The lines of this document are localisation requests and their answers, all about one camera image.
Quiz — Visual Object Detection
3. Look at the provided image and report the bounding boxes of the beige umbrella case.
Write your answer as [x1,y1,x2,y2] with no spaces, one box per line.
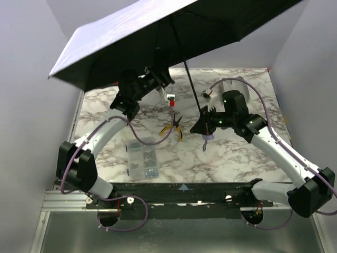
[219,76,251,103]

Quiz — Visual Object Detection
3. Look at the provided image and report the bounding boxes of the lilac umbrella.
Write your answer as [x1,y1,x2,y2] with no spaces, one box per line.
[48,0,308,152]

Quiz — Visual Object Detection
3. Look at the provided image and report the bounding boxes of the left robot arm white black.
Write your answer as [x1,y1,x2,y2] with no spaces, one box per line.
[57,65,175,199]

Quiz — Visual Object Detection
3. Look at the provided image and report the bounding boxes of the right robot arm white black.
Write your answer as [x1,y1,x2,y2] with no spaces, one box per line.
[190,90,335,218]

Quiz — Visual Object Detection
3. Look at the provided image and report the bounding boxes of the yellow black needle-nose pliers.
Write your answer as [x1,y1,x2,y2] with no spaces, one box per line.
[160,115,183,142]

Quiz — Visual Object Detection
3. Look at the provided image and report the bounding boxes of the clear plastic screw box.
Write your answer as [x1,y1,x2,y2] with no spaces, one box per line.
[125,139,159,181]

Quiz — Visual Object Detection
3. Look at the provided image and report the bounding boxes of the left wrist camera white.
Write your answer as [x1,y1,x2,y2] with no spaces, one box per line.
[158,88,176,107]

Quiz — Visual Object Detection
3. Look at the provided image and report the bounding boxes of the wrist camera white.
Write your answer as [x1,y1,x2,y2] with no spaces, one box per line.
[158,88,176,107]
[202,88,219,112]

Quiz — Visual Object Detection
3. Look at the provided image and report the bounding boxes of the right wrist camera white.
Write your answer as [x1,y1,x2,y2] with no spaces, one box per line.
[202,88,219,112]

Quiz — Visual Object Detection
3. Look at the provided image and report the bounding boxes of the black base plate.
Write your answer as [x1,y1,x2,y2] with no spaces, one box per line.
[86,182,273,220]

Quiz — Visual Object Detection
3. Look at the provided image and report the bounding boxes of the aluminium rail frame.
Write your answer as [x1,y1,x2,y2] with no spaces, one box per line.
[28,86,92,253]

